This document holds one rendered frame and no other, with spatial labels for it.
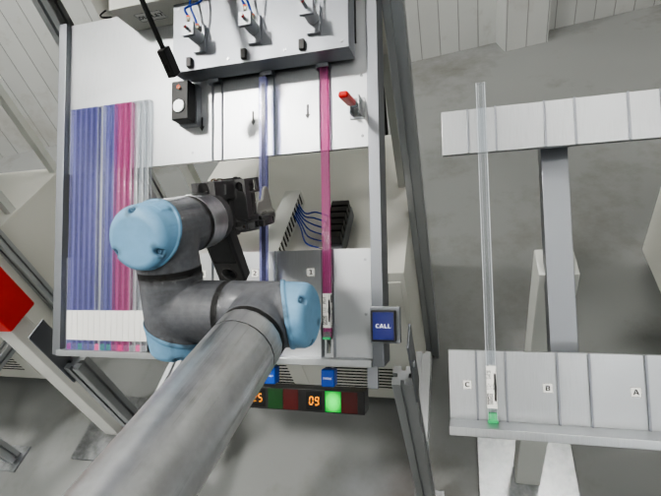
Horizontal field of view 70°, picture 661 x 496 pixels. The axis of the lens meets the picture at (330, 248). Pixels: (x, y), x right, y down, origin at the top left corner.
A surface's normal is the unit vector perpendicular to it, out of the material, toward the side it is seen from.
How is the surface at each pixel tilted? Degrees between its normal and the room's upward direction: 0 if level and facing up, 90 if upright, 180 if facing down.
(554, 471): 0
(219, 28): 44
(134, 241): 58
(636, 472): 0
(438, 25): 90
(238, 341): 38
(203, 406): 50
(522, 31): 90
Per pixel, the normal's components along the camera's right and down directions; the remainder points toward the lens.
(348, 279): -0.28, -0.06
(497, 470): -0.21, -0.73
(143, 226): -0.27, 0.22
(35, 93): 0.05, 0.65
